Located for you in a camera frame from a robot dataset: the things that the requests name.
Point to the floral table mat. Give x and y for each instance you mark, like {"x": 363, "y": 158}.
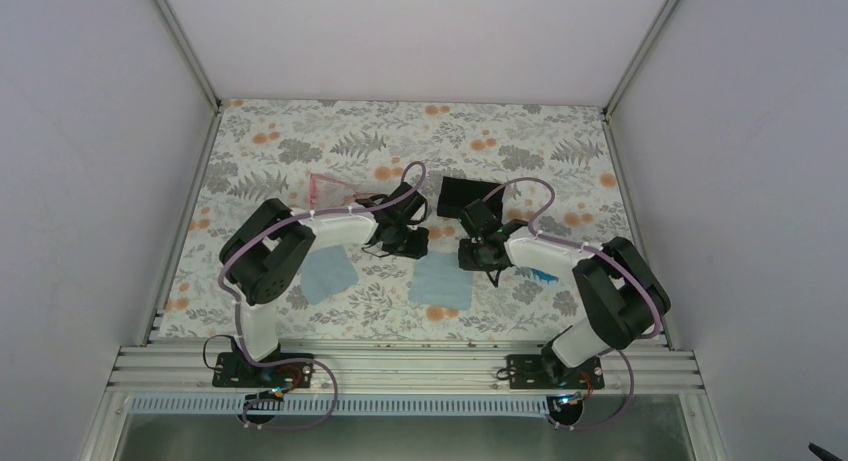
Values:
{"x": 554, "y": 163}

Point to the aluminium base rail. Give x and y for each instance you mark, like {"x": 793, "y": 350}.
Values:
{"x": 449, "y": 368}

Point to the white slotted cable duct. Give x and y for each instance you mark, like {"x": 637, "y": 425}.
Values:
{"x": 344, "y": 405}

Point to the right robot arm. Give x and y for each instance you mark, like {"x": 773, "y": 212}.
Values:
{"x": 622, "y": 298}

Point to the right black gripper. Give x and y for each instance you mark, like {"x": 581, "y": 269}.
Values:
{"x": 466, "y": 263}

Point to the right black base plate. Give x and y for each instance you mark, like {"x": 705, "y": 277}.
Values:
{"x": 534, "y": 372}

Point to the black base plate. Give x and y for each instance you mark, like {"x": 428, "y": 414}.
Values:
{"x": 534, "y": 372}
{"x": 290, "y": 370}

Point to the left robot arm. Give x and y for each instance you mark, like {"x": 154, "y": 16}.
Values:
{"x": 260, "y": 261}

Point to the pink transparent sunglasses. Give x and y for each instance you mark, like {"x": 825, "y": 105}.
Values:
{"x": 327, "y": 192}

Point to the light blue cloth left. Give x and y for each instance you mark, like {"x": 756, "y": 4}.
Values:
{"x": 325, "y": 273}

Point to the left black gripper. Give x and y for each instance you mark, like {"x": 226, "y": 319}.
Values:
{"x": 418, "y": 250}

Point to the light blue cleaning cloth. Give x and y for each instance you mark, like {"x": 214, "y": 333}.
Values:
{"x": 439, "y": 281}

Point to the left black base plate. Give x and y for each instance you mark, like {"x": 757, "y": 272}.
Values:
{"x": 290, "y": 370}

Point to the black glasses pouch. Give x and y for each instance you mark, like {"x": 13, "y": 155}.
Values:
{"x": 457, "y": 193}

